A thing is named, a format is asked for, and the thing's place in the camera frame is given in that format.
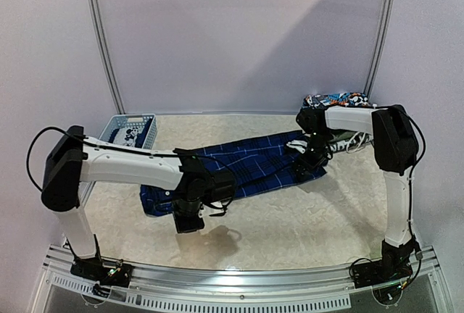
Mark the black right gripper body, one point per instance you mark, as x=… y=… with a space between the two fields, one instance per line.
x=304 y=167

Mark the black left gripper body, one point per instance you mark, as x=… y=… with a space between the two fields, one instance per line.
x=183 y=211

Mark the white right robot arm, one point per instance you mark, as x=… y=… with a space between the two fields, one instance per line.
x=395 y=151

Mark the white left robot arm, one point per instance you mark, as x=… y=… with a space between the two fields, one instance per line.
x=77 y=159

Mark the black white printed folded garment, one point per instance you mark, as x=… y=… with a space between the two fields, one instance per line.
x=348 y=141

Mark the colourful patterned folded shorts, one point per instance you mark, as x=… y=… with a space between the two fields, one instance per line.
x=346 y=99

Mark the navy cartoon print t-shirt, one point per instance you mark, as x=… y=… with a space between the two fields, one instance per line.
x=132 y=136

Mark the light blue perforated plastic basket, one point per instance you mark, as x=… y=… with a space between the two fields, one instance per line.
x=123 y=120

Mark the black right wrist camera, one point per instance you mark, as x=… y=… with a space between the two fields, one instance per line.
x=312 y=120

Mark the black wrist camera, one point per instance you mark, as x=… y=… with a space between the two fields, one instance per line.
x=312 y=120
x=223 y=186

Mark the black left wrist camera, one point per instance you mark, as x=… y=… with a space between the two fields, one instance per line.
x=223 y=186

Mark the aluminium front frame rail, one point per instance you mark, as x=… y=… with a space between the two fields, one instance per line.
x=168 y=289

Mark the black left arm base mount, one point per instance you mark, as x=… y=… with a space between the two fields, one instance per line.
x=119 y=273

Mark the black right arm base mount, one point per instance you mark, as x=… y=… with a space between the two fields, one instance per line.
x=395 y=263

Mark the right aluminium corner post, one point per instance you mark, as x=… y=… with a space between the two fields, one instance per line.
x=383 y=25

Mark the aluminium corner post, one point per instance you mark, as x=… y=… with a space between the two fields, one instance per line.
x=383 y=25
x=101 y=41

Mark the left aluminium corner post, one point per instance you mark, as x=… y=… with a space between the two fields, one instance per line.
x=101 y=41

